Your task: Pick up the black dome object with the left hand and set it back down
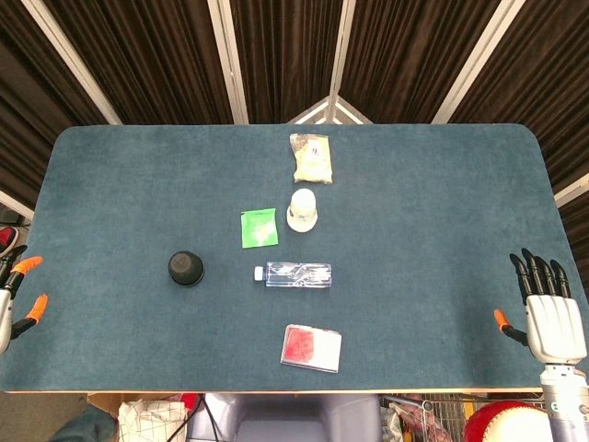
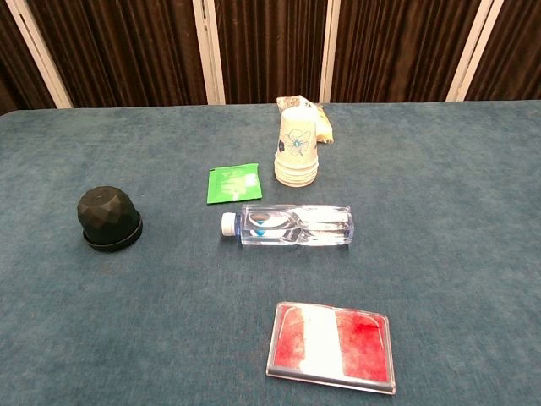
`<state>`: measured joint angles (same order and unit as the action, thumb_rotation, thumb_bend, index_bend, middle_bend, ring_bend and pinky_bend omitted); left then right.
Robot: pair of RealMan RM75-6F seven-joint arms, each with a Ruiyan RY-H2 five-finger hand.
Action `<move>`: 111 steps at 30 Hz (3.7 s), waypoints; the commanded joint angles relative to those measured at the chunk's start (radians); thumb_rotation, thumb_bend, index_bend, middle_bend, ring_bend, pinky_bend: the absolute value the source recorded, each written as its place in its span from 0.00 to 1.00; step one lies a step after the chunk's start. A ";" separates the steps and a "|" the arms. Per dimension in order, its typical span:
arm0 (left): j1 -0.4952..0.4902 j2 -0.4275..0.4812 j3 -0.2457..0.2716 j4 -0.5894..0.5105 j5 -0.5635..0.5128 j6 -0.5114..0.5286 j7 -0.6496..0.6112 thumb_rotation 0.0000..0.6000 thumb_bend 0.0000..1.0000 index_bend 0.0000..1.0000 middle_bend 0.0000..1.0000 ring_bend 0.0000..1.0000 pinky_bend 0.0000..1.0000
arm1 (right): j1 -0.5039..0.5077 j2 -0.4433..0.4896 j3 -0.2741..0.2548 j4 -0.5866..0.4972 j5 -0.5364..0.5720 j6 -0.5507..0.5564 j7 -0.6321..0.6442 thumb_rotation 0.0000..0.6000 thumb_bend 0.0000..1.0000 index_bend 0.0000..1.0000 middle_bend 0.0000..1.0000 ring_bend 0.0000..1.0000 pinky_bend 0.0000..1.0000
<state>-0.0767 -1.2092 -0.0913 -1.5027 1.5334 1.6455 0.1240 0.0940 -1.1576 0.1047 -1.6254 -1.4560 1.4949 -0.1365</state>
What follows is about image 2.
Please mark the black round bowl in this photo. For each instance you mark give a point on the black round bowl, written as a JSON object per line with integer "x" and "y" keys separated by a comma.
{"x": 105, "y": 211}

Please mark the clear plastic water bottle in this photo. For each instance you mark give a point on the clear plastic water bottle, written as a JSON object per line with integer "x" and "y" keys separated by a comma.
{"x": 304, "y": 228}

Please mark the green sachet packet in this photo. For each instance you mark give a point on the green sachet packet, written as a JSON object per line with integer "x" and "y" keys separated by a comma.
{"x": 232, "y": 184}

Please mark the yellow snack packet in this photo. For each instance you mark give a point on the yellow snack packet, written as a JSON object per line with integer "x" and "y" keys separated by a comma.
{"x": 324, "y": 122}

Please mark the red white card case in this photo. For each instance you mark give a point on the red white card case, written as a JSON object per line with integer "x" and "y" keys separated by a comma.
{"x": 329, "y": 347}

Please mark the brown pleated curtain panel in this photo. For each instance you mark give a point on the brown pleated curtain panel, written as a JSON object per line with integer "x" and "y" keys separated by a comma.
{"x": 401, "y": 46}
{"x": 12, "y": 63}
{"x": 270, "y": 46}
{"x": 127, "y": 51}
{"x": 515, "y": 51}

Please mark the white partition frame post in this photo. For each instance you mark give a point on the white partition frame post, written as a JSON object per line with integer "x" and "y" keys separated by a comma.
{"x": 473, "y": 51}
{"x": 40, "y": 55}
{"x": 208, "y": 51}
{"x": 329, "y": 51}

